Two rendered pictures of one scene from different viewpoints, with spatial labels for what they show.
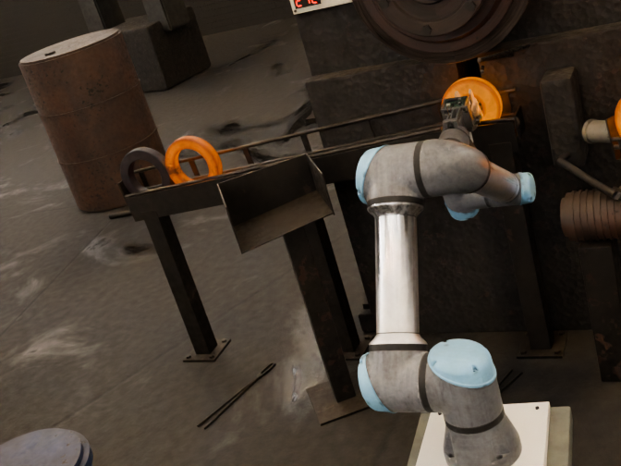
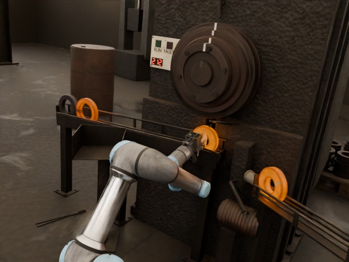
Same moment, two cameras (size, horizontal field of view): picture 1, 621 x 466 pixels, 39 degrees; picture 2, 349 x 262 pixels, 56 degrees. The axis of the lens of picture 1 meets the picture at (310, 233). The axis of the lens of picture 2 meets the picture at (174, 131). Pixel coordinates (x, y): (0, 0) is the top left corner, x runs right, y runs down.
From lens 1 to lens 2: 0.65 m
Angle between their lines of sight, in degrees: 4
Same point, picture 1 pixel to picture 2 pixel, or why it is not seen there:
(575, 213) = (225, 210)
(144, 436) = (12, 218)
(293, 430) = not seen: hidden behind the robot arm
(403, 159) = (134, 153)
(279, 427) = (65, 242)
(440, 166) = (148, 165)
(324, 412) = not seen: hidden behind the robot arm
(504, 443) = not seen: outside the picture
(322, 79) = (150, 99)
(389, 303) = (93, 221)
